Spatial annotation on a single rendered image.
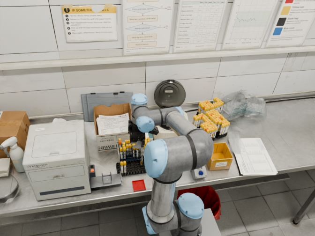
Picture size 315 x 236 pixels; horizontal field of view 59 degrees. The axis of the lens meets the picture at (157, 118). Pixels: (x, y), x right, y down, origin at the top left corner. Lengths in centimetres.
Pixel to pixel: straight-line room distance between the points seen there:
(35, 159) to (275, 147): 146
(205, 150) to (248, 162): 95
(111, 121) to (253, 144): 96
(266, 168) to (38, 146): 129
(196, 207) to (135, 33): 103
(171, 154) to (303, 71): 174
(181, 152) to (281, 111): 158
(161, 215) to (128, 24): 105
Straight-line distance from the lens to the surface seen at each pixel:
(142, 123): 120
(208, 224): 147
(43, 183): 150
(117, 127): 183
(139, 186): 159
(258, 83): 226
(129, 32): 169
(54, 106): 197
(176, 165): 86
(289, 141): 210
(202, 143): 89
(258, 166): 181
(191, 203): 124
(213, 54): 188
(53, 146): 143
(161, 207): 109
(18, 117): 186
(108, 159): 173
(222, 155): 181
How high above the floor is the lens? 218
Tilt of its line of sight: 41 degrees down
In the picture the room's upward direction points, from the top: 4 degrees clockwise
